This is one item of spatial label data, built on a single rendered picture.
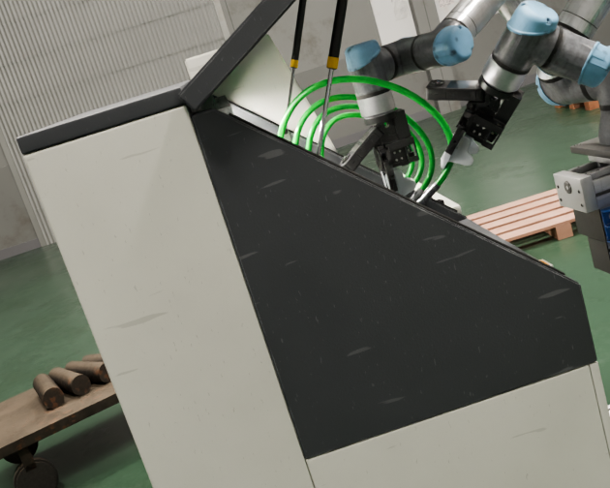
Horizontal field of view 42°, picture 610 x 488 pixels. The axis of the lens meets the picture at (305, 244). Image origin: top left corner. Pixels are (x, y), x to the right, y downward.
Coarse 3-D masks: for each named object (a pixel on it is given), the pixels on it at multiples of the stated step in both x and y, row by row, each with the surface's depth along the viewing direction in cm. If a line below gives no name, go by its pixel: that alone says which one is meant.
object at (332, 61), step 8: (344, 0) 132; (336, 8) 133; (344, 8) 133; (336, 16) 133; (344, 16) 133; (336, 24) 134; (336, 32) 134; (336, 40) 134; (336, 48) 134; (328, 56) 135; (336, 56) 135; (328, 64) 135; (336, 64) 135; (328, 80) 136; (328, 88) 136; (328, 96) 137; (320, 128) 138; (320, 136) 138; (320, 144) 139
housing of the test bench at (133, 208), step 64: (64, 128) 130; (128, 128) 131; (192, 128) 132; (64, 192) 132; (128, 192) 133; (192, 192) 135; (64, 256) 134; (128, 256) 136; (192, 256) 137; (128, 320) 138; (192, 320) 139; (256, 320) 141; (128, 384) 141; (192, 384) 142; (256, 384) 143; (192, 448) 145; (256, 448) 146
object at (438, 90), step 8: (432, 80) 154; (440, 80) 154; (448, 80) 154; (456, 80) 153; (464, 80) 153; (472, 80) 152; (432, 88) 152; (440, 88) 151; (448, 88) 150; (456, 88) 150; (464, 88) 149; (472, 88) 149; (480, 88) 148; (432, 96) 152; (440, 96) 152; (448, 96) 151; (456, 96) 150; (464, 96) 150; (472, 96) 149; (480, 96) 149
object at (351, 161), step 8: (376, 128) 169; (368, 136) 169; (376, 136) 169; (360, 144) 169; (368, 144) 169; (352, 152) 170; (360, 152) 169; (368, 152) 169; (344, 160) 170; (352, 160) 169; (360, 160) 169; (352, 168) 169
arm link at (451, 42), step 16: (464, 0) 167; (480, 0) 166; (496, 0) 168; (448, 16) 164; (464, 16) 163; (480, 16) 165; (432, 32) 163; (448, 32) 158; (464, 32) 160; (416, 48) 164; (432, 48) 161; (448, 48) 158; (464, 48) 160; (416, 64) 166; (432, 64) 164; (448, 64) 162
